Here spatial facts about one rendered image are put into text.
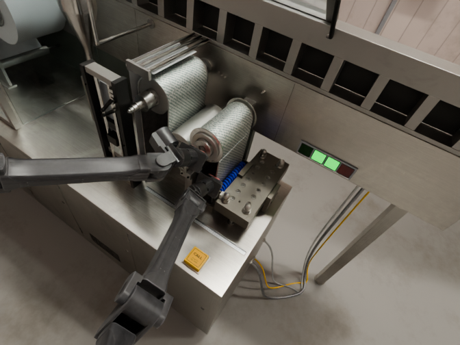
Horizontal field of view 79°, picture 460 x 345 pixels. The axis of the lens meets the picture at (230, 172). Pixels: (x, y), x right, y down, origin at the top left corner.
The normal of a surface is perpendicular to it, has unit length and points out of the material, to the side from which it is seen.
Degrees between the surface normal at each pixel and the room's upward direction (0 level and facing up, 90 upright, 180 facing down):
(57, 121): 0
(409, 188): 90
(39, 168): 22
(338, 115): 90
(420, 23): 90
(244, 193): 0
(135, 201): 0
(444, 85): 90
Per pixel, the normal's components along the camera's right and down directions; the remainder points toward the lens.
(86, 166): 0.47, -0.43
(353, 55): -0.53, 0.59
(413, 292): 0.15, -0.65
